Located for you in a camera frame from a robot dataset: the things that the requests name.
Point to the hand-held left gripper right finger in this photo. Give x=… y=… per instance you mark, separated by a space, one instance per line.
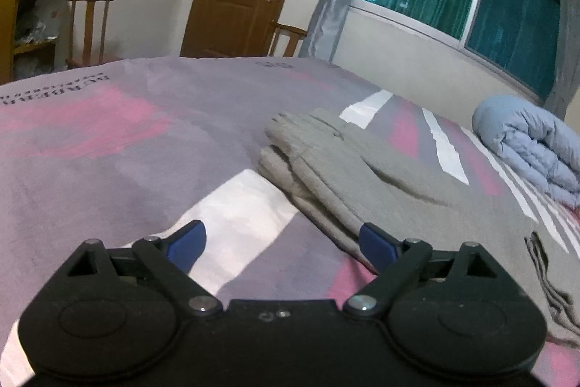
x=377 y=245

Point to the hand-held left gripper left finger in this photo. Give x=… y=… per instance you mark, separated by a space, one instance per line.
x=188 y=244

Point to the grey pants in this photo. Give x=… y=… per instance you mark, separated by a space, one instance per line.
x=362 y=187

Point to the bed with striped sheet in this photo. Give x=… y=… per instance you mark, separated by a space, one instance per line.
x=113 y=169

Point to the folded light blue duvet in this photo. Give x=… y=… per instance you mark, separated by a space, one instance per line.
x=530 y=142

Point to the wooden chair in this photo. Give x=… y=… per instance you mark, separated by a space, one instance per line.
x=290 y=32
x=88 y=29

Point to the grey plastic bag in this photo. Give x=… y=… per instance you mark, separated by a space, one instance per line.
x=45 y=17

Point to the wooden shelf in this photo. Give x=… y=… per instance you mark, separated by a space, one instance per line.
x=9 y=38

